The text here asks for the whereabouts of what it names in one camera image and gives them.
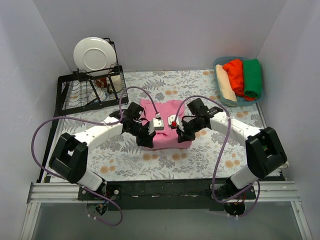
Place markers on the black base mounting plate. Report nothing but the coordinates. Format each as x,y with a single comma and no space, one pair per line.
163,194

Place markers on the green rolled t shirt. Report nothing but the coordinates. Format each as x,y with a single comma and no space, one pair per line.
252,78

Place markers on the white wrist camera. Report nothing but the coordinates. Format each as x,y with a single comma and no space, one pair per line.
175,122
156,124

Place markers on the floral green-inside mug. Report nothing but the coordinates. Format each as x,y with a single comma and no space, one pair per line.
285,165

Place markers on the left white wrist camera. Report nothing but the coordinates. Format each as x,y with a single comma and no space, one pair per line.
156,124

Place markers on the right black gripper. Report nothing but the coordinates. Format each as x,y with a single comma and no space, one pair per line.
183,133

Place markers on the aluminium frame rail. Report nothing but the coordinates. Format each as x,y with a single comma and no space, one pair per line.
270,191

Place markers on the beige rolled t shirt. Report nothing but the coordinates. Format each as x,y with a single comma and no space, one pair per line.
224,84

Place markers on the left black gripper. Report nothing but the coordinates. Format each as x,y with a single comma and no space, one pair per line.
145,136

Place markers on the black wire dish rack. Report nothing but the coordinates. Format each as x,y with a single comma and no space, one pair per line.
73,91

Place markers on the orange rolled t shirt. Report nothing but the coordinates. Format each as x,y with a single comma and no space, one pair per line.
234,69

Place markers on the cream ceramic cup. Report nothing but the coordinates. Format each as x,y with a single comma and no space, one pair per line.
117,82

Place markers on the pink t shirt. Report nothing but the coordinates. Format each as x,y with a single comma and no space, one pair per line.
167,138

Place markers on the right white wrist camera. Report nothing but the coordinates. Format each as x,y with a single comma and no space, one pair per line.
175,122

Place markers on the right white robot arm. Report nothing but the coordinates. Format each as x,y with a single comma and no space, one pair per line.
264,151

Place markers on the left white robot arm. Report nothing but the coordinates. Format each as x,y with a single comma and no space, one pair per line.
70,155

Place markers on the floral patterned table mat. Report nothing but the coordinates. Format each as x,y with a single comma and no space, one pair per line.
120,159

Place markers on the white round plate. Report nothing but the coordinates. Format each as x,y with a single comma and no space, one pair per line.
95,56

